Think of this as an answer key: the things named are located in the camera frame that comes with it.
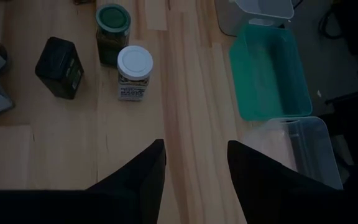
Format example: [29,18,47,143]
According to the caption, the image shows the dark green spice tin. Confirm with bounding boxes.
[34,36,85,101]

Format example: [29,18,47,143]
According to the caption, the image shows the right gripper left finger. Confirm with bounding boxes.
[85,138,167,224]

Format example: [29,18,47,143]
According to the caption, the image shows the white plastic bin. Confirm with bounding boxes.
[214,0,295,37]

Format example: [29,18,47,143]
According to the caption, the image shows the white-lid seasoning jar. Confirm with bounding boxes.
[116,45,154,102]

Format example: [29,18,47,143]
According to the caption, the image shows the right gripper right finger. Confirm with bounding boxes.
[227,139,349,224]

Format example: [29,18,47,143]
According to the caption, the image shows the teal plastic bin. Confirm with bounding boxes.
[227,24,313,122]

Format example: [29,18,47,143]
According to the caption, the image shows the black floor cable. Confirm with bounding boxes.
[318,6,347,40]

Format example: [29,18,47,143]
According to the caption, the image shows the clear plastic bin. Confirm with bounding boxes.
[242,116,344,190]

